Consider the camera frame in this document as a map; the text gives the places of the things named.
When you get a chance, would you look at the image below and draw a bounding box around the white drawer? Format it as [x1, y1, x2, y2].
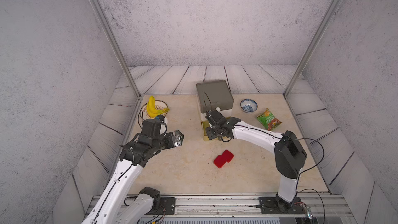
[199, 109, 232, 121]

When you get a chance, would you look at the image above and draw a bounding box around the red brooch box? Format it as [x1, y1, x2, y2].
[213, 155, 226, 169]
[221, 149, 234, 163]

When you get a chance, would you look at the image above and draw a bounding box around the grey top drawer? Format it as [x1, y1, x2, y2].
[196, 80, 234, 114]

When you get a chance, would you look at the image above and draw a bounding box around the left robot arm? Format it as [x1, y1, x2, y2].
[83, 119, 184, 224]

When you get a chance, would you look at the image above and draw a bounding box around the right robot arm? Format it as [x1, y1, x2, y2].
[205, 110, 307, 213]

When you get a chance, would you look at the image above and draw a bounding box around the three-drawer storage cabinet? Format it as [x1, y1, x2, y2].
[196, 80, 234, 141]

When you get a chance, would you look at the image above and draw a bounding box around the yellow banana bunch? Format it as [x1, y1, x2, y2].
[146, 96, 170, 118]

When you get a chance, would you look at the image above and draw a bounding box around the blue white porcelain bowl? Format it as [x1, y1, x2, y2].
[240, 99, 258, 113]

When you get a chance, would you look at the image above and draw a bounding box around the green snack bag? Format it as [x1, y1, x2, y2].
[257, 108, 282, 131]

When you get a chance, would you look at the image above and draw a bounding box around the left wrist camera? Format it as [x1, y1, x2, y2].
[155, 115, 167, 136]

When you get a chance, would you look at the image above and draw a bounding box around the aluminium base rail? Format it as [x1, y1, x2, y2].
[139, 189, 356, 224]

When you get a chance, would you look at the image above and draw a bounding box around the left metal frame post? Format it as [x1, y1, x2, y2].
[89, 0, 141, 97]

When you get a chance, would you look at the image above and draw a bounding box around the metal frame post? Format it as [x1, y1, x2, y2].
[89, 0, 141, 97]
[283, 0, 342, 99]

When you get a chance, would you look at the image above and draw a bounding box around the right metal frame post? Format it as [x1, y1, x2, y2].
[283, 0, 342, 99]

